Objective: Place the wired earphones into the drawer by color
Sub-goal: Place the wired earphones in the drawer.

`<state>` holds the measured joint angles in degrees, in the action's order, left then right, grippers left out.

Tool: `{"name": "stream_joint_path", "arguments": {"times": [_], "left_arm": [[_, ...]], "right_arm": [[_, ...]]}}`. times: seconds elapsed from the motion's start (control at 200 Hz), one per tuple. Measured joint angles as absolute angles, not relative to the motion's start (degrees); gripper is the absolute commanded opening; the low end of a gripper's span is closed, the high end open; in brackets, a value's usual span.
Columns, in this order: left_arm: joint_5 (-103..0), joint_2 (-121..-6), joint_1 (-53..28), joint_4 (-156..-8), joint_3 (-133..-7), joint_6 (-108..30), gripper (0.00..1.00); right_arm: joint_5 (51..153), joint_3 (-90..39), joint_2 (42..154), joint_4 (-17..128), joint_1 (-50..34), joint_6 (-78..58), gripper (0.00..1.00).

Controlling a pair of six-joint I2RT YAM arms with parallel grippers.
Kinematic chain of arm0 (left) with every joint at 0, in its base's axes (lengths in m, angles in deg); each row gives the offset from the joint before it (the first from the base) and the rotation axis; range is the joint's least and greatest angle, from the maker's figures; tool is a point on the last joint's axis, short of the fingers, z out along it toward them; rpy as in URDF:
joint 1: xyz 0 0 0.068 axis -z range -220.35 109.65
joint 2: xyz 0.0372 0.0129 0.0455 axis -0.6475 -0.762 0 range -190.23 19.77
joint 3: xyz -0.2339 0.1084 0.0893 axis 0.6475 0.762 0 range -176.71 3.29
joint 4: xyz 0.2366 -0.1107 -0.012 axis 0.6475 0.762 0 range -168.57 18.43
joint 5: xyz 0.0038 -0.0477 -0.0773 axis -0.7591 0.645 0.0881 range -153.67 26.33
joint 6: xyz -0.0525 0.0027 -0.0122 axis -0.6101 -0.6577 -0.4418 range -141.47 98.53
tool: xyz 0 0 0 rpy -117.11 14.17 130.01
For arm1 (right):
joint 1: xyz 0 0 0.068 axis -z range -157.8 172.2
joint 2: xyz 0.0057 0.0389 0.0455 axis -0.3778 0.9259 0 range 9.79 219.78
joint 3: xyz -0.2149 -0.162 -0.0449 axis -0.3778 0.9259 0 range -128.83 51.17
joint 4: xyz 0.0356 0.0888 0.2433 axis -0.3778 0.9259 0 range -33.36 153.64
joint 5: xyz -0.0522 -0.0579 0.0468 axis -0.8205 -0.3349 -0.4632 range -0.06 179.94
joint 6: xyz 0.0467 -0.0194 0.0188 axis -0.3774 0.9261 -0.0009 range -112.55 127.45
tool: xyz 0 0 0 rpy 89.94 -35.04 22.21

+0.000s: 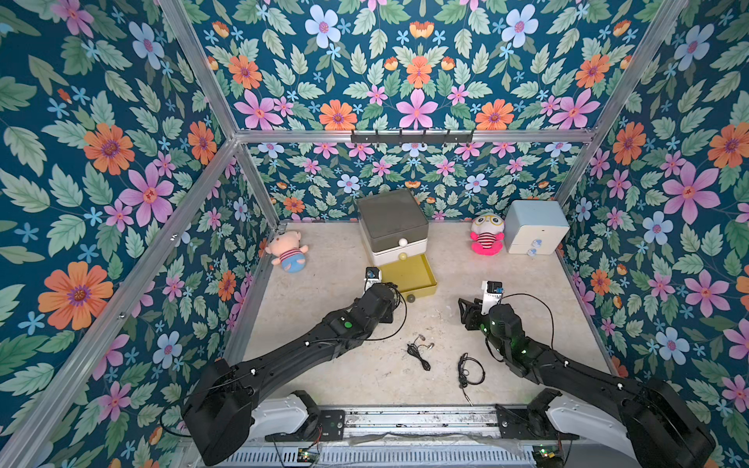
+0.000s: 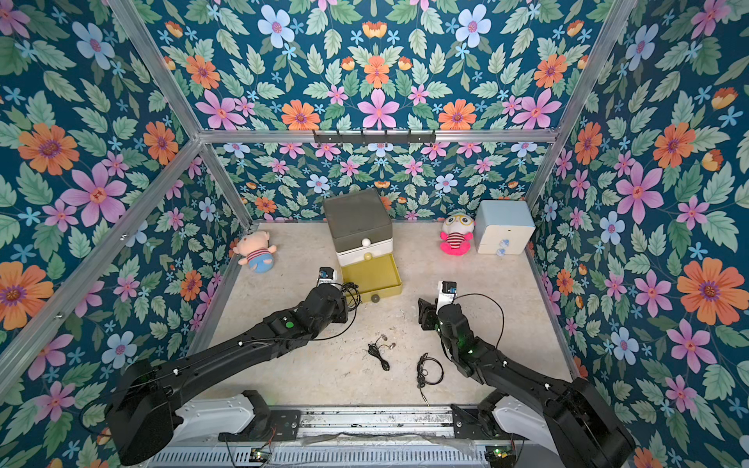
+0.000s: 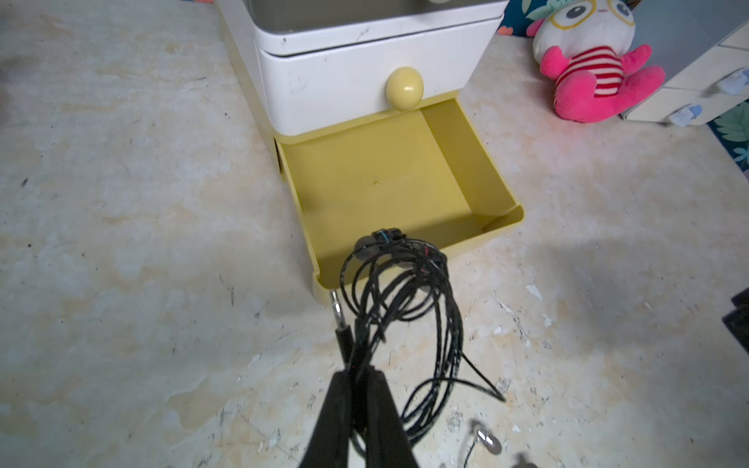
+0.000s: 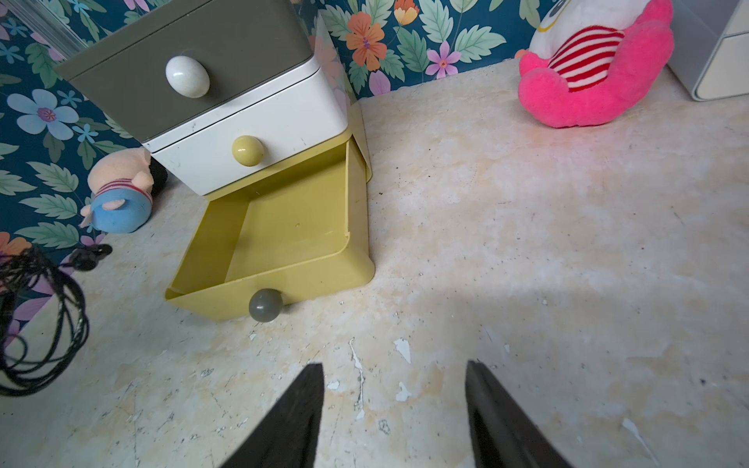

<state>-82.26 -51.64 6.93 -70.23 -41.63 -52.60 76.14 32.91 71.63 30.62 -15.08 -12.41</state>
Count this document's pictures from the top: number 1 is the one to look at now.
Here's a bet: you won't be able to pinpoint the yellow bottom drawer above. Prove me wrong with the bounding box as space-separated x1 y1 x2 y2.
380 255 438 303

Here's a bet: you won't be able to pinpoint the black earphones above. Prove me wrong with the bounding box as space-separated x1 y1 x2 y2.
406 335 434 372
456 353 487 406

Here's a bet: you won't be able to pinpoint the white drawer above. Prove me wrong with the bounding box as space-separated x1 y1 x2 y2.
371 239 428 267

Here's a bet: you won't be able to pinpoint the grey top drawer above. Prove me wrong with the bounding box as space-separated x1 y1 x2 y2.
357 188 429 252

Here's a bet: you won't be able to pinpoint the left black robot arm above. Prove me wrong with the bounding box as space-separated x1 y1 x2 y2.
181 283 408 466

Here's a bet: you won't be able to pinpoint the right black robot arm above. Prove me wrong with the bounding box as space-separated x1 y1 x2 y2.
458 300 717 467

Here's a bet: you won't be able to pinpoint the three-tier colored drawer cabinet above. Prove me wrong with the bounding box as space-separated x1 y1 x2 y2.
357 188 438 302

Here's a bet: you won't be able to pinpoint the white blue drawer cabinet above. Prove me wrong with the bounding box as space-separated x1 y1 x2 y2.
504 200 570 257

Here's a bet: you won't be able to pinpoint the pink white plush toy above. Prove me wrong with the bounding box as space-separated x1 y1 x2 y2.
470 214 504 257

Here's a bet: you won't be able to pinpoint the pink pig plush toy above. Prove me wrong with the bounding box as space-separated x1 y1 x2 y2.
264 231 309 273

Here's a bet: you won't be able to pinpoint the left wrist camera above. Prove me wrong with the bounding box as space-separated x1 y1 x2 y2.
364 266 382 292

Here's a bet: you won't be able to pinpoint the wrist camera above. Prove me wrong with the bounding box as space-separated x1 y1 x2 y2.
364 266 382 292
481 280 504 315

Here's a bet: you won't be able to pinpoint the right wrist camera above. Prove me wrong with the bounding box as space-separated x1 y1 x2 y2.
481 280 504 315

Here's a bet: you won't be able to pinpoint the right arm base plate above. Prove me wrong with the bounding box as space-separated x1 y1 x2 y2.
493 404 579 441

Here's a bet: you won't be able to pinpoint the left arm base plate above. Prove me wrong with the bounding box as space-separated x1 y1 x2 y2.
264 409 346 445

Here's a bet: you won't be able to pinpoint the black wall hook rail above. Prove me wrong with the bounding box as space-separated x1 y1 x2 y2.
350 130 474 145

